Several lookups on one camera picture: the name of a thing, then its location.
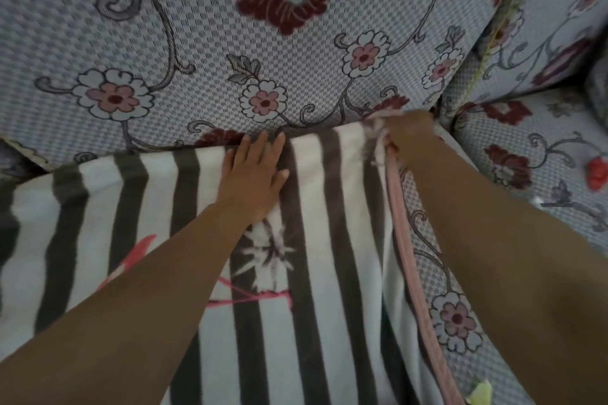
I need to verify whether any grey white striped flamingo blanket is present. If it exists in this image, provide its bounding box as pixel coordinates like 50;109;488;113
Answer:
0;120;466;405

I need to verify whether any red scrap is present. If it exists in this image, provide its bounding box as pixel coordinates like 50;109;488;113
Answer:
585;155;608;192

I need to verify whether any person's left forearm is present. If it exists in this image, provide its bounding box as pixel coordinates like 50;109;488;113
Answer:
0;202;253;405

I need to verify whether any grey floral sofa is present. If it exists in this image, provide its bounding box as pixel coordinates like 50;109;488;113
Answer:
0;0;608;405

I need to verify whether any person's right hand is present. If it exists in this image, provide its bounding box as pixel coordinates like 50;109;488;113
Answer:
368;109;439;165

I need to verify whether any small yellow scrap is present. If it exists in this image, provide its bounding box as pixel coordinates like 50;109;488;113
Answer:
466;378;495;405

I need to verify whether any person's left hand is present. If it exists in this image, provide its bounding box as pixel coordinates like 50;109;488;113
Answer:
215;130;291;226

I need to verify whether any person's right forearm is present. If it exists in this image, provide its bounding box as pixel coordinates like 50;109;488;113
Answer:
402;136;608;405

